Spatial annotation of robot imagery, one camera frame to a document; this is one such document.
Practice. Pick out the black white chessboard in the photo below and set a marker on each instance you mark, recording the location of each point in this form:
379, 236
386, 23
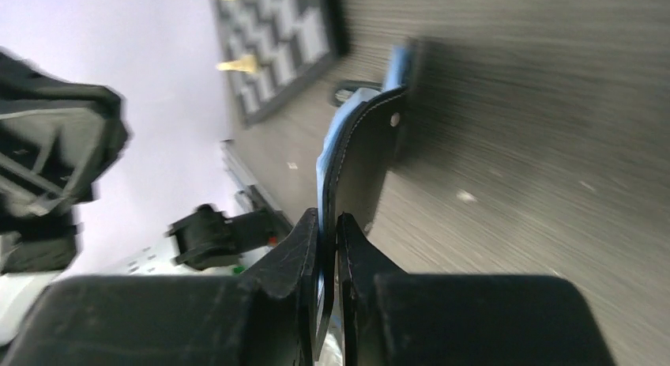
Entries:
294, 41

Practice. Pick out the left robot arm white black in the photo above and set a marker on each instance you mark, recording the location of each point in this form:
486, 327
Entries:
34, 251

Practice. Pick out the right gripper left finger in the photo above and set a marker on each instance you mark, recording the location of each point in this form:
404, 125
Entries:
267, 315

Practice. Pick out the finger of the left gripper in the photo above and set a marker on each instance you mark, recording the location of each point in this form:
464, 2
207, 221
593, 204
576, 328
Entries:
57, 138

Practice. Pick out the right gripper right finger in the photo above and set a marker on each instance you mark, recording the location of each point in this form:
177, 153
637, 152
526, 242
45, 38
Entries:
392, 317

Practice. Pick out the cream chess piece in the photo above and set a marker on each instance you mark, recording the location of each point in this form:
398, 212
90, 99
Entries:
247, 64

